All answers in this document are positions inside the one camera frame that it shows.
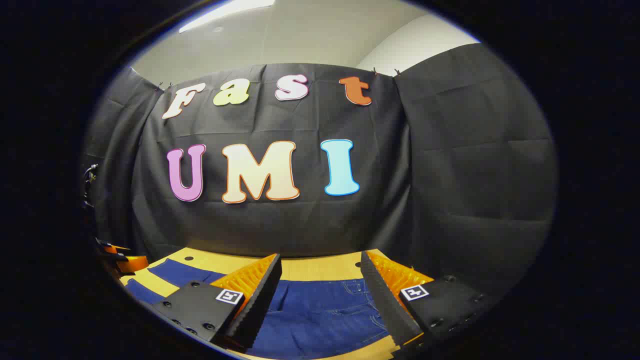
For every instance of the blue denim jeans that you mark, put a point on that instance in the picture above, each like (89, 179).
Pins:
(320, 315)

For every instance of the black backdrop cloth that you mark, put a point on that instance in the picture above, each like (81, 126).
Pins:
(450, 175)

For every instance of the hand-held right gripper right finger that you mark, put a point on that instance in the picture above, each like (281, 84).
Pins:
(387, 310)

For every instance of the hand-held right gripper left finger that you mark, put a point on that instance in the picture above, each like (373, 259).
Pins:
(260, 300)

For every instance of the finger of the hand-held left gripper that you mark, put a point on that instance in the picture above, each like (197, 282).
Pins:
(116, 248)
(135, 263)

